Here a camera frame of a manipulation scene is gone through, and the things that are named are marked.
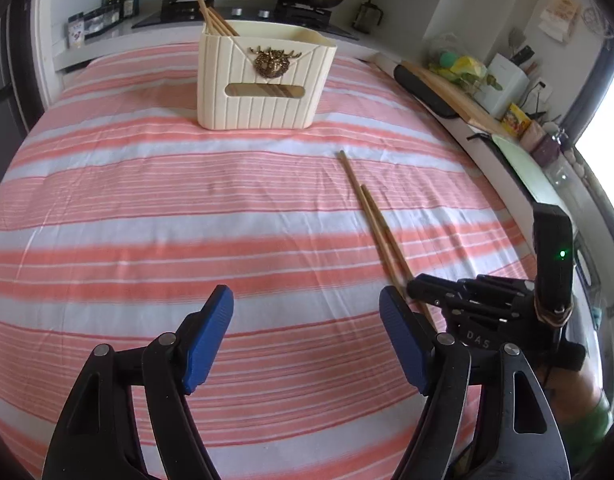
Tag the wooden chopstick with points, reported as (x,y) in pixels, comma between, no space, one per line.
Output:
(221,22)
(205,7)
(229,27)
(359,190)
(382,222)

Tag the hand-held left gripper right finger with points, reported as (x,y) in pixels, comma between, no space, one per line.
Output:
(399,340)

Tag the person's right forearm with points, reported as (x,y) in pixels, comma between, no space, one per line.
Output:
(582,400)

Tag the glass french press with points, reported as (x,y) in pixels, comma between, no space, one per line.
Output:
(367,16)

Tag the white box appliance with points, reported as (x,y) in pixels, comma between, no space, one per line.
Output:
(507,85)

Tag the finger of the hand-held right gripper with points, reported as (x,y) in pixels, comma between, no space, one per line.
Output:
(467,312)
(437,287)

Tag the pink striped cloth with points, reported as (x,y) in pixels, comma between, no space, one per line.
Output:
(187,220)

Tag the yellow green bag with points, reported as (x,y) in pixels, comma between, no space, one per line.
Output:
(464,66)

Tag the black gas stove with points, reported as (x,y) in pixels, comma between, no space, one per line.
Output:
(247,15)

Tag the wooden cutting board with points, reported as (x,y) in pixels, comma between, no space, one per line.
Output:
(457,97)

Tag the steel refrigerator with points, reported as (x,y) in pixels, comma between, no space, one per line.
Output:
(7,85)

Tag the yellow snack packet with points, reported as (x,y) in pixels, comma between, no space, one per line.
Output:
(516,120)

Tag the wall paper note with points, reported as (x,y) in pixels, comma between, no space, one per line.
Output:
(562,10)

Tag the purple jar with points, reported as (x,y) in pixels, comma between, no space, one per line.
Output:
(549,149)

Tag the cream ribbed utensil box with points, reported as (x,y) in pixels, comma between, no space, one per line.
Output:
(267,105)

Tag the light green pan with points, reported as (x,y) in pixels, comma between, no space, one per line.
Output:
(529,172)

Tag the pink jar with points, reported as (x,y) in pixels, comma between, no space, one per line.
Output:
(534,135)

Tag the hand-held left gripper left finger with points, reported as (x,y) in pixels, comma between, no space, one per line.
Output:
(209,330)

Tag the black oblong case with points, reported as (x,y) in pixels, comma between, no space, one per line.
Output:
(422,87)

